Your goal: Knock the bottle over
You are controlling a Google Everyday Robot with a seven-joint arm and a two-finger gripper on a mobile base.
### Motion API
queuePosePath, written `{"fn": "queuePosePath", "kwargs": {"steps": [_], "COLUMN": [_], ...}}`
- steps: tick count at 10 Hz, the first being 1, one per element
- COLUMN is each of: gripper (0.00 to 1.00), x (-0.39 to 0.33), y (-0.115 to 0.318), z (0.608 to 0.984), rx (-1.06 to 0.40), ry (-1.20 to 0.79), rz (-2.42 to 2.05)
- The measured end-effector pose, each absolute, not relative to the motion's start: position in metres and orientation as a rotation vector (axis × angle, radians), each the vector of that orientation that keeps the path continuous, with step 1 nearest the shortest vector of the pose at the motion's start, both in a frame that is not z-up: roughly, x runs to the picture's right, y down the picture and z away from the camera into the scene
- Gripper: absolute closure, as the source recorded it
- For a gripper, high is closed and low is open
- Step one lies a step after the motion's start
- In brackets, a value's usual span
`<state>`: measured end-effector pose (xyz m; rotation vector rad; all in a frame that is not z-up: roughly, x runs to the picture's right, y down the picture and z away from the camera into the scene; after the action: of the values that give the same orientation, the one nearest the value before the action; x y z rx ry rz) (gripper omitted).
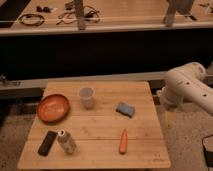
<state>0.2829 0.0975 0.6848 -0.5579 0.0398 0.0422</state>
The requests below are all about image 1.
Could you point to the orange carrot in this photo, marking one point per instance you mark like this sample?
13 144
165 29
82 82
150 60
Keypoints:
123 142

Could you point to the black rectangular block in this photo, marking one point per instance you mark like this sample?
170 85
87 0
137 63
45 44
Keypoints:
47 143

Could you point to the wooden cutting board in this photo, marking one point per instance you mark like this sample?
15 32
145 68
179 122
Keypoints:
97 131

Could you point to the clear plastic cup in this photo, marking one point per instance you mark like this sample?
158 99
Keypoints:
86 96

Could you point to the grey metal post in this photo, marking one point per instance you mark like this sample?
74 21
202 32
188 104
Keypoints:
177 6
79 12

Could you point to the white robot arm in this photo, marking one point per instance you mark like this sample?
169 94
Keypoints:
186 82

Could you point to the orange plate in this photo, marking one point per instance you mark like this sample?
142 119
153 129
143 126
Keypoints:
53 108

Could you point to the clear plastic bottle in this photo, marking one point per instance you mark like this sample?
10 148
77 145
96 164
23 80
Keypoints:
66 141

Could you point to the grey metal post right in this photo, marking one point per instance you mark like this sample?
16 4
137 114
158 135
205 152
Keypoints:
177 6

